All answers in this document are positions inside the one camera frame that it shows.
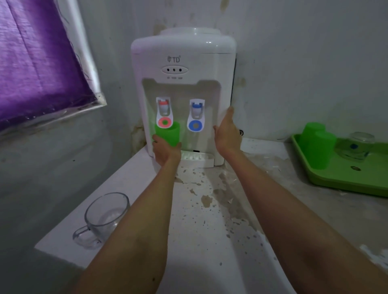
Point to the red hot water tap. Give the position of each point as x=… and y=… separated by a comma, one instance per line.
x=164, y=113

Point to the green plastic cup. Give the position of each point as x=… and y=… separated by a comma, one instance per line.
x=168, y=132
x=312, y=133
x=322, y=150

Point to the purple window curtain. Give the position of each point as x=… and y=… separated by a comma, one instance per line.
x=36, y=57

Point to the person's right forearm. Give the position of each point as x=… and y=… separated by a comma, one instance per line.
x=303, y=230

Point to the person's left thumb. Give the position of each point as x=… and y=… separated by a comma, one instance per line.
x=158, y=138

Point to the person's right hand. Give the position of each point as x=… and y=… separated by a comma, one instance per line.
x=226, y=136

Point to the green plastic tray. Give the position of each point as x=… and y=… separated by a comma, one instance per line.
x=348, y=172

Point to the person's right thumb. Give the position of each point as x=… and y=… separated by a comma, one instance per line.
x=216, y=130

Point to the white drip tray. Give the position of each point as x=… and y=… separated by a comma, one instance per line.
x=196, y=159

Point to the white water dispenser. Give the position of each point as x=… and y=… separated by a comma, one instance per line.
x=185, y=75

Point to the clear glass mug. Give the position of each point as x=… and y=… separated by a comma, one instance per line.
x=356, y=145
x=101, y=219

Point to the person's left hand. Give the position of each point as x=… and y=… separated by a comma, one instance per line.
x=164, y=151

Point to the person's left forearm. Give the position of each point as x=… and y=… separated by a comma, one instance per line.
x=133, y=230

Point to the blue cold water tap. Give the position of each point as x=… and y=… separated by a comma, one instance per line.
x=196, y=116

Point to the white window frame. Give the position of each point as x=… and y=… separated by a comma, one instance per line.
x=85, y=57

